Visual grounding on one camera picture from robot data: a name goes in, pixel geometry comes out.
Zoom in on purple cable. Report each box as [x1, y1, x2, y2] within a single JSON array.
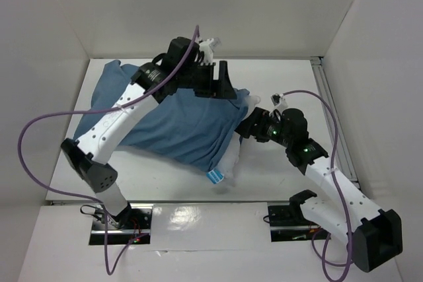
[[284, 89, 356, 282], [17, 24, 201, 275]]

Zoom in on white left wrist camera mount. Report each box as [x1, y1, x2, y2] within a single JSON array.
[[199, 38, 221, 65]]

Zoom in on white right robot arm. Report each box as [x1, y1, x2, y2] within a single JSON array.
[[236, 108, 403, 273]]

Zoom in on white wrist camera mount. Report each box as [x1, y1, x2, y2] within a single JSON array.
[[271, 94, 288, 112], [199, 38, 221, 65]]

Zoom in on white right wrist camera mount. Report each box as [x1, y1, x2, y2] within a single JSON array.
[[271, 94, 288, 112]]

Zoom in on white pillow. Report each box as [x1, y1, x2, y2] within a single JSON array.
[[215, 95, 260, 181]]

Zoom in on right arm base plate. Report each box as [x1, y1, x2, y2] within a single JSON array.
[[263, 205, 327, 242]]

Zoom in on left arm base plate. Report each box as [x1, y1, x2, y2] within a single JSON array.
[[80, 204, 153, 246]]

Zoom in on aluminium frame rail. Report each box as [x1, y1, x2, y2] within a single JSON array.
[[309, 55, 361, 184]]

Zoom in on blue pillowcase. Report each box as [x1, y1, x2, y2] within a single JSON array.
[[73, 60, 252, 172]]

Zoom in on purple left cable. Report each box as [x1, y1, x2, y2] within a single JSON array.
[[17, 24, 201, 275]]

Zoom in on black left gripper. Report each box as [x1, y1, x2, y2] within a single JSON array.
[[176, 59, 237, 98]]

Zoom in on blue white pillow tag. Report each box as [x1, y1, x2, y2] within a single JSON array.
[[206, 168, 225, 184]]

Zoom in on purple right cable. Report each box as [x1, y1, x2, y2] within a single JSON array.
[[284, 89, 356, 282]]

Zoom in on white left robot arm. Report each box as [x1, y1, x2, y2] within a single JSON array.
[[61, 35, 237, 229]]

